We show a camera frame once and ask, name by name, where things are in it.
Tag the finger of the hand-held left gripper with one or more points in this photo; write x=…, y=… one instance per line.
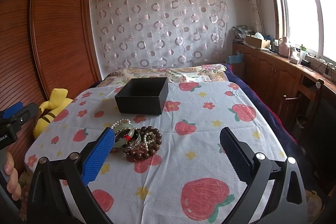
x=11, y=110

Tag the small black device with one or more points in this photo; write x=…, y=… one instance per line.
x=305, y=62

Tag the black jewelry box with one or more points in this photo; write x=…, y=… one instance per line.
x=141, y=106

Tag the stack of folded papers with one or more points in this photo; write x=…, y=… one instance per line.
x=241, y=32

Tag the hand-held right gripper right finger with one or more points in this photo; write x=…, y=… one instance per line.
x=236, y=155

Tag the person's left hand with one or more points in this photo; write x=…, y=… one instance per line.
x=11, y=182

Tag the teal plastic bag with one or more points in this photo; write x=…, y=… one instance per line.
x=235, y=58

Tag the trash bin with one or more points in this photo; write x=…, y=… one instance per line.
x=299, y=125

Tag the cardboard box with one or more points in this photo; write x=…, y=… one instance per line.
x=253, y=42

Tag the circle print sheer curtain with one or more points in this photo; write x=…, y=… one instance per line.
x=157, y=29

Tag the floral quilt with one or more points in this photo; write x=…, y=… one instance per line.
x=157, y=73

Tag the dark blue blanket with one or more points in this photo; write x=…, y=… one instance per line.
x=262, y=108

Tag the pale green jade bangle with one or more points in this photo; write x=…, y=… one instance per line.
x=123, y=124

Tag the strawberry print bed sheet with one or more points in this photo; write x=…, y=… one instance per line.
x=199, y=113

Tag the wooden wardrobe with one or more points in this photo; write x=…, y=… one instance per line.
x=57, y=29

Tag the wooden chair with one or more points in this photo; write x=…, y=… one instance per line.
x=288, y=106

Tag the green capped bottle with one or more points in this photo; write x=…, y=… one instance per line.
x=303, y=52

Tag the white plastic bag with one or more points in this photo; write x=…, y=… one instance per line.
x=258, y=35

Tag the wooden cabinet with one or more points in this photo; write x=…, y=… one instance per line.
x=265, y=69

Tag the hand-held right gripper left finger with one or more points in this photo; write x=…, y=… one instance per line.
x=98, y=158

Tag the yellow plush toy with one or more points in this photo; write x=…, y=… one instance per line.
x=56, y=98

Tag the window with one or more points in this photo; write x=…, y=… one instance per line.
x=302, y=3

